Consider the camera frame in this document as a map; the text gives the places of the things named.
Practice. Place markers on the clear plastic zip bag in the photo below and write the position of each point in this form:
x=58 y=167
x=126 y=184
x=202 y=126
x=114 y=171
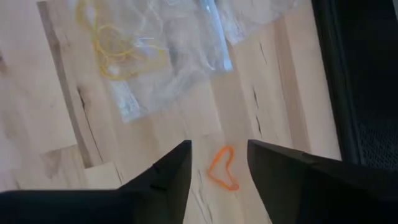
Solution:
x=155 y=87
x=248 y=18

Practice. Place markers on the orange rubber band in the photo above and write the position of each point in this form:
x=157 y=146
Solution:
x=213 y=174

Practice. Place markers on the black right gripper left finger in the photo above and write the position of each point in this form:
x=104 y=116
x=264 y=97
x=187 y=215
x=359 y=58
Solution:
x=124 y=205

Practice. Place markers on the black perforated metal box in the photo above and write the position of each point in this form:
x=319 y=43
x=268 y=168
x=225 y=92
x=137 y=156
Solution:
x=379 y=140

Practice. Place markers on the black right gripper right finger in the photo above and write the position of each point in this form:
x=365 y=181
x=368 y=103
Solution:
x=326 y=193

